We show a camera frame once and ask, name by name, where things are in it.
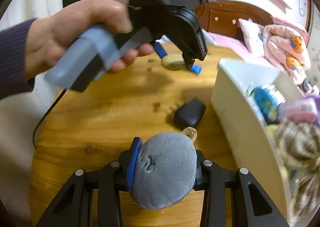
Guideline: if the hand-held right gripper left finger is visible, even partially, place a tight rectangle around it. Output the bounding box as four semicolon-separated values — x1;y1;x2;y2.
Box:
36;137;143;227

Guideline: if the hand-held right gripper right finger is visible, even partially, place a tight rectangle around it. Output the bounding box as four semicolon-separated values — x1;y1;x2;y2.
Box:
194;149;289;227

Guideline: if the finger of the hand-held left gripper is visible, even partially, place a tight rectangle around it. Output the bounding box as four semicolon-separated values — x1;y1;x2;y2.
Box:
153;42;168;58
184;58;202;75

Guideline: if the gold round compact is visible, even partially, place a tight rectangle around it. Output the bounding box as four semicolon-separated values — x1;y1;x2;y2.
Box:
161;54;188;71

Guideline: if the grey round plush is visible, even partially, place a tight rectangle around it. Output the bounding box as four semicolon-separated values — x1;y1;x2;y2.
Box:
129;127;198;211

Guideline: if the white plastic tray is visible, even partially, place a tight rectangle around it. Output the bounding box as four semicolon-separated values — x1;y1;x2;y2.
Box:
211;58;320;227

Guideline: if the plaid fabric bow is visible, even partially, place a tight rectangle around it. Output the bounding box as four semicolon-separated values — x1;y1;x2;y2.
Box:
274;117;320;221

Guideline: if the person's left forearm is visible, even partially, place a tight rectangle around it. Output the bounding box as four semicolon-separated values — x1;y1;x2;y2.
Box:
0;18;38;101

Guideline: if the person's left hand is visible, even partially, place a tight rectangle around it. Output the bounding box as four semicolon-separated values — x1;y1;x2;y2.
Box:
25;0;154;80

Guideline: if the pink bed sheet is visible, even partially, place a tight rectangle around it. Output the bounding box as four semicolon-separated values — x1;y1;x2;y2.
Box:
205;30;275;67

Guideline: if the black oval case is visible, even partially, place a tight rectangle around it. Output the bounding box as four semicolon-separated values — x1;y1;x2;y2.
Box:
173;98;207;129

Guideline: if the wooden headboard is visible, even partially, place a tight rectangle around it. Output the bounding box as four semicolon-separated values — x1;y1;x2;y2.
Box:
194;0;273;39

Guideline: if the white pillow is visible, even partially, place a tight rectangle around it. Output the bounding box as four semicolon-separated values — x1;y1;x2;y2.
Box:
238;18;265;58

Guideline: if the rolled bear print quilt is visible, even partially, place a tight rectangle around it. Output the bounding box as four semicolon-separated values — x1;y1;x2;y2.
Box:
262;25;312;87

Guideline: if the grey knitted cloth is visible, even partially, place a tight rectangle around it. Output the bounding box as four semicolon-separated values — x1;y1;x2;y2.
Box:
301;77;313;93

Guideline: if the black cable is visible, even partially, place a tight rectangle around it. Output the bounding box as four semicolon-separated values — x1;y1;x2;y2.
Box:
32;88;67;148

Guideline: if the white wall cord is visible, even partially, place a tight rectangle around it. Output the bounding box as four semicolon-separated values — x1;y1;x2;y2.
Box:
297;0;307;17

